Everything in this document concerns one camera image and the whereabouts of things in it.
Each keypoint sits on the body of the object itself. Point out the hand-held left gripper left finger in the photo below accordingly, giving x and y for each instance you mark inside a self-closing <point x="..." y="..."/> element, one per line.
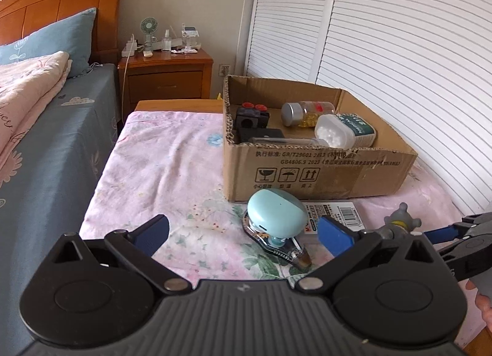
<point x="150" y="235"/>

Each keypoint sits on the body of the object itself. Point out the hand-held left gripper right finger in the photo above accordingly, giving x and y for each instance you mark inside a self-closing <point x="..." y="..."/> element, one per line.
<point x="334" y="236"/>

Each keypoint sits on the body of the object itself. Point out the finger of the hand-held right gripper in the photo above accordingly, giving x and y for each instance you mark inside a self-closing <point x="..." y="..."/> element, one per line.
<point x="478" y="219"/>
<point x="446" y="233"/>

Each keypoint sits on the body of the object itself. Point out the grey animal figure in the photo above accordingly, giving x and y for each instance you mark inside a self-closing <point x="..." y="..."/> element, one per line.
<point x="399" y="221"/>

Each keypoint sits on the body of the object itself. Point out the mint green egg-shaped device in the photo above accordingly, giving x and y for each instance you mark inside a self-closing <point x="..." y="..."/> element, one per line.
<point x="276" y="213"/>

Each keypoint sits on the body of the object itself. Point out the cardboard box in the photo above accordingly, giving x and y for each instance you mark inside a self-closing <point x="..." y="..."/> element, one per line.
<point x="307" y="171"/>

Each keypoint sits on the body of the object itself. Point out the white green cotton swab container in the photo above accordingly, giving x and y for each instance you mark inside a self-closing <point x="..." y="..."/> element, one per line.
<point x="334" y="133"/>

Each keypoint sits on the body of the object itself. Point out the clear plastic jar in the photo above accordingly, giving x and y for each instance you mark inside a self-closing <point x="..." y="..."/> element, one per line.
<point x="288" y="141"/>

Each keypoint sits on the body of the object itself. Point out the black square case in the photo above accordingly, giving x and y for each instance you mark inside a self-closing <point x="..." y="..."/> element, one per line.
<point x="261" y="135"/>

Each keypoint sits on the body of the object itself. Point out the capsule bottle with silver cap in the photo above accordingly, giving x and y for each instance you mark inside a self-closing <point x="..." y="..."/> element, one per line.
<point x="293" y="113"/>

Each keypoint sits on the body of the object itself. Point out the black toy with red buttons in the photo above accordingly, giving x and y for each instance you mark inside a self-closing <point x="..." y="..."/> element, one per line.
<point x="251" y="115"/>

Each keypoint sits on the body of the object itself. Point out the person's right hand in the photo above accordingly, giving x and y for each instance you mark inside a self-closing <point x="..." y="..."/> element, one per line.
<point x="485" y="308"/>

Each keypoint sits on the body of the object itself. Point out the white printed blister package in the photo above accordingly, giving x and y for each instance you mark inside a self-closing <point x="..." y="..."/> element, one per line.
<point x="338" y="213"/>

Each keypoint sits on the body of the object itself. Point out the pink floral table cloth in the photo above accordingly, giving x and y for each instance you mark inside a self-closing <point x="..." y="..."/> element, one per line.
<point x="173" y="167"/>

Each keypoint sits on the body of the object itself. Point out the bed with blue sheet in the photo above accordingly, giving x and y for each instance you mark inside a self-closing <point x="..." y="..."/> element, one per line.
<point x="57" y="167"/>

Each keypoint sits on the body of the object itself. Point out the wooden nightstand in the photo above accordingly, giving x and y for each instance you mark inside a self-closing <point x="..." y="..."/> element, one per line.
<point x="165" y="86"/>

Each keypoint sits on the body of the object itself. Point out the pink floral quilt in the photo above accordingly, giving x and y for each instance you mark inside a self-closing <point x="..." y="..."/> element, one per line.
<point x="23" y="98"/>

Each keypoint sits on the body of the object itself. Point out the white power strip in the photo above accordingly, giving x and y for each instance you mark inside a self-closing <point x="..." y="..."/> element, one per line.
<point x="128" y="48"/>

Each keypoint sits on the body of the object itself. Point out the clear spray bottle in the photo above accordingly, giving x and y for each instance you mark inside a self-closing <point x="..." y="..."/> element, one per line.
<point x="166" y="42"/>

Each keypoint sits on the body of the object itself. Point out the white louvered closet doors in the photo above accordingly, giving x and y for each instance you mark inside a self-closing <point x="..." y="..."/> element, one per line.
<point x="403" y="33"/>

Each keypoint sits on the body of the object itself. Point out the white phone stand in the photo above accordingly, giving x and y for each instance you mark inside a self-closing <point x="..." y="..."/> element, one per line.
<point x="190" y="36"/>

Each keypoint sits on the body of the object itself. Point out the small green desk fan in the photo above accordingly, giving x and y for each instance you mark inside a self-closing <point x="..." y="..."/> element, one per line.
<point x="148" y="27"/>

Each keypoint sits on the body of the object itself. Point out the blue pillow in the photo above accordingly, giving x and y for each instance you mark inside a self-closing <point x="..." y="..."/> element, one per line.
<point x="57" y="40"/>

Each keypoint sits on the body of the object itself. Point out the wooden bed headboard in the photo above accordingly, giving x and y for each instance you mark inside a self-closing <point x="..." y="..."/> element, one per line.
<point x="57" y="2"/>

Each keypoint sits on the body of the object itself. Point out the white wall socket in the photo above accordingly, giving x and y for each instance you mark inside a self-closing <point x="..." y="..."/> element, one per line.
<point x="224" y="70"/>

